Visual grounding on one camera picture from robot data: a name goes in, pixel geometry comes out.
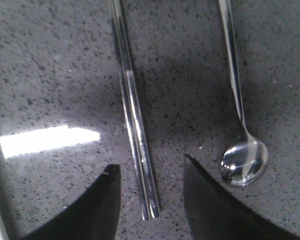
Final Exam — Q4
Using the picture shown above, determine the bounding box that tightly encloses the silver metal chopstick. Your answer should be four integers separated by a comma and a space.
107, 0, 151, 222
113, 0, 161, 219

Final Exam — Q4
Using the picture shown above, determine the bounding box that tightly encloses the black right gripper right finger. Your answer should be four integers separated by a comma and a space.
183, 154, 300, 240

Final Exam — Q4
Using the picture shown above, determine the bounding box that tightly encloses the silver metal spoon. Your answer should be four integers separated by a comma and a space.
218, 0, 269, 186

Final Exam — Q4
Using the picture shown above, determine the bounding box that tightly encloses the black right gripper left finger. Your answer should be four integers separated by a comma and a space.
22, 164, 121, 240

